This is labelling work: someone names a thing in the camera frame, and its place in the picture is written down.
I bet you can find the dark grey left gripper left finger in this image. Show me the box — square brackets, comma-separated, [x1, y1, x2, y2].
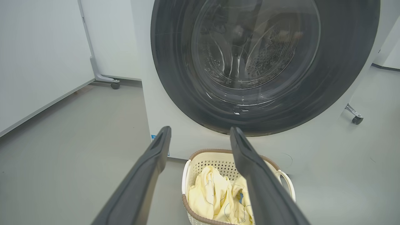
[91, 126, 172, 225]

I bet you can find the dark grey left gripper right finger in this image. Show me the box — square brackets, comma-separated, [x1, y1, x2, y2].
[230, 126, 310, 225]

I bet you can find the pale yellow garment bear print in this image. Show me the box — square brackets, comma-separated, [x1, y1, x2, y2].
[231, 176, 254, 225]

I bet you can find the pale yellow garment blue trim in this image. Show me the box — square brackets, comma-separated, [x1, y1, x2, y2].
[187, 166, 234, 224]

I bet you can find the round black glass washer door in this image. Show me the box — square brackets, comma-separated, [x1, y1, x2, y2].
[151, 0, 381, 137]

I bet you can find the cream perforated laundry basket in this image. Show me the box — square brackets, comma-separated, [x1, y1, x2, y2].
[182, 149, 296, 225]

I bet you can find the white front-load washing machine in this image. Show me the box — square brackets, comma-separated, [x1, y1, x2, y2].
[131, 0, 391, 175]

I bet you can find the blue energy label sticker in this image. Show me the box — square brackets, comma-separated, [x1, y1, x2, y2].
[151, 134, 170, 157]

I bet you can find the grey partition leg with caster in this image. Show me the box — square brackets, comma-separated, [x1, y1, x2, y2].
[89, 56, 121, 90]
[345, 103, 364, 125]

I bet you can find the white partition panel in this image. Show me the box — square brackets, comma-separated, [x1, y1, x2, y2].
[372, 16, 400, 71]
[0, 0, 96, 138]
[78, 0, 143, 81]

